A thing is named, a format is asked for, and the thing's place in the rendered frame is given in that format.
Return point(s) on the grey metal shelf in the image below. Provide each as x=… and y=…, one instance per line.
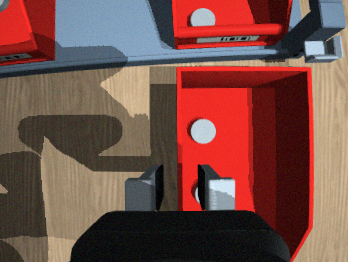
x=140, y=33

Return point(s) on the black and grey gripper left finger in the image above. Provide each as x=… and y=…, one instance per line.
x=146, y=192

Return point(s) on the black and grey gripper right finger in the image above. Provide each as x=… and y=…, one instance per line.
x=215, y=193

